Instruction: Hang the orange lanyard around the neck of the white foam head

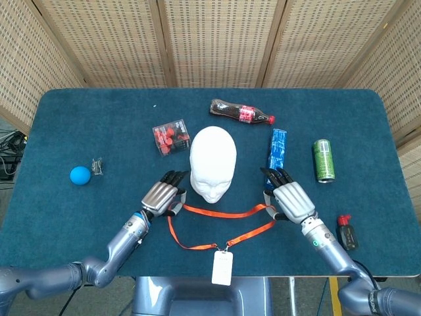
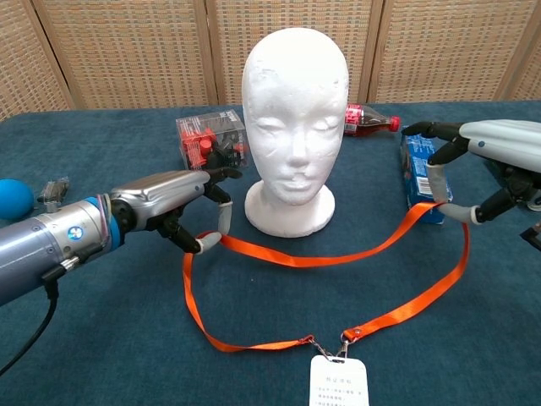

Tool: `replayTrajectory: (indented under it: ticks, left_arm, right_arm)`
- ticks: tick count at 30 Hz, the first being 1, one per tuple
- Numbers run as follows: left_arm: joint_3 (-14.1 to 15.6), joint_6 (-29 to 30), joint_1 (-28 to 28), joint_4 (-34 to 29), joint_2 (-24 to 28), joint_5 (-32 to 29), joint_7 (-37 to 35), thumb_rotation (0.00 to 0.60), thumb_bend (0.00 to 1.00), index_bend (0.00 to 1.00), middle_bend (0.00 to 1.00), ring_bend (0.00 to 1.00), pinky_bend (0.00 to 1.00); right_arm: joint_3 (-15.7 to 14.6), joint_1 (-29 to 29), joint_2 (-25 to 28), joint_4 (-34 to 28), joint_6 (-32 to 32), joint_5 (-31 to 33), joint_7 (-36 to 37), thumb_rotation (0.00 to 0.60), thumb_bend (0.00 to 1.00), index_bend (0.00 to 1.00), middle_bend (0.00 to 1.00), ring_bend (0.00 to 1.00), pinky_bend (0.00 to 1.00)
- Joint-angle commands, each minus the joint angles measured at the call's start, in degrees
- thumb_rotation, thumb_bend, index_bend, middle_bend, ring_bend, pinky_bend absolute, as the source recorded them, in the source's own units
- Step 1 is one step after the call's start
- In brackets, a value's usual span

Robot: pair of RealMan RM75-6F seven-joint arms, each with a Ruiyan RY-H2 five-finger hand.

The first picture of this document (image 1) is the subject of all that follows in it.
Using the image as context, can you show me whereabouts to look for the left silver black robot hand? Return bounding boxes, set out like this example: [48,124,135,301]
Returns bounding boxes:
[140,169,191,219]

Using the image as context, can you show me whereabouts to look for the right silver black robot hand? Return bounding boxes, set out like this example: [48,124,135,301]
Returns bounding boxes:
[259,167,317,225]

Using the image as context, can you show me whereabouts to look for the orange lanyard with badge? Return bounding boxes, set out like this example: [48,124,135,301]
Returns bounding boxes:
[166,203,277,251]

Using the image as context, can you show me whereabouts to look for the white ID badge card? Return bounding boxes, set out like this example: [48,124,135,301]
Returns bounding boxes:
[211,250,234,286]

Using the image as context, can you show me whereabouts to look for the white mannequin head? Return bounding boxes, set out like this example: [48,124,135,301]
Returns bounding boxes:
[189,125,238,203]

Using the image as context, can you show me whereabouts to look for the green drink can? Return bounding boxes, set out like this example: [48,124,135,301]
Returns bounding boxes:
[312,138,336,184]

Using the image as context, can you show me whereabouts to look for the blue cookie box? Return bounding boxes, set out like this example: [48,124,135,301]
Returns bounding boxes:
[264,128,288,190]

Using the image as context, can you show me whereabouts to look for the clear box of red parts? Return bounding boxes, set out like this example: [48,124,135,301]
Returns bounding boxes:
[152,118,192,158]

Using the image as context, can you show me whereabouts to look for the small black bottle red cap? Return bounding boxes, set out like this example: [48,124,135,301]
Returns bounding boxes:
[335,214,359,251]

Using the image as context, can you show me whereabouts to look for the blue ball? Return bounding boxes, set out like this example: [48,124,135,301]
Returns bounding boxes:
[69,166,92,187]

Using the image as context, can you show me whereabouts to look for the white table leg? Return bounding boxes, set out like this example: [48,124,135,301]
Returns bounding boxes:
[288,277,296,316]

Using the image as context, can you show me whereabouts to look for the dark blue table mat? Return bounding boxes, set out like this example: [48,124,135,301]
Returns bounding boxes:
[0,88,421,278]

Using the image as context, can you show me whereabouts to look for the blue-grey robot torso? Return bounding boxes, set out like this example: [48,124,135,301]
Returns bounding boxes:
[131,276,274,316]

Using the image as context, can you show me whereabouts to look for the cola bottle with red cap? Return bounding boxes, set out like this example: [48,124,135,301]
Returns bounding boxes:
[209,98,276,126]

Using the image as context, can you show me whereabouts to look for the woven folding screen panel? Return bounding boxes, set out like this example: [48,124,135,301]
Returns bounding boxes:
[157,0,287,89]
[0,0,85,132]
[341,0,421,205]
[256,0,407,89]
[32,0,178,89]

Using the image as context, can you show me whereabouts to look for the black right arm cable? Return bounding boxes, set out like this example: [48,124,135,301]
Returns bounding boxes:
[355,259,380,291]

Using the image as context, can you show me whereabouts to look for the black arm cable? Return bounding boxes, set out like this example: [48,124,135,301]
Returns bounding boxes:
[60,289,77,316]
[355,259,380,291]

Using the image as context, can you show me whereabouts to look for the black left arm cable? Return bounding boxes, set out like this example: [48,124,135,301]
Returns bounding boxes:
[60,289,77,316]

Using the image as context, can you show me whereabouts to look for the black floor cables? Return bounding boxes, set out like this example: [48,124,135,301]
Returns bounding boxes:
[0,130,29,180]

